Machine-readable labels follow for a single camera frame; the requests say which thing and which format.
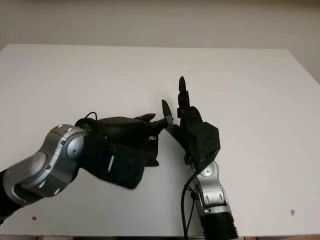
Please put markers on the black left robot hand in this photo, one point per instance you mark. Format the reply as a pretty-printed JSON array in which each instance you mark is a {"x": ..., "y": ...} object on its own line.
[{"x": 120, "y": 128}]

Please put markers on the black RealSense box lid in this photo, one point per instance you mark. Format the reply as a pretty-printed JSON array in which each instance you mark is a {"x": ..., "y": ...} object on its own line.
[{"x": 152, "y": 150}]

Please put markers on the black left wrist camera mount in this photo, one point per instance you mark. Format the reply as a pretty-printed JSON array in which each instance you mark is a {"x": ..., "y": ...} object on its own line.
[{"x": 122, "y": 165}]

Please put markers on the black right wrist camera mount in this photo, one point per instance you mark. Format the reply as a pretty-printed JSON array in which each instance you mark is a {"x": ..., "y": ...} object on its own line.
[{"x": 208, "y": 142}]

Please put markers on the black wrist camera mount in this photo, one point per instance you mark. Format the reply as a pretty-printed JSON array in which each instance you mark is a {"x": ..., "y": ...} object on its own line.
[
  {"x": 208, "y": 142},
  {"x": 122, "y": 165}
]

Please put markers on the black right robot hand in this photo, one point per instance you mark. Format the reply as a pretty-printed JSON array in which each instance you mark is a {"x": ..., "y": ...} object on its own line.
[{"x": 190, "y": 130}]

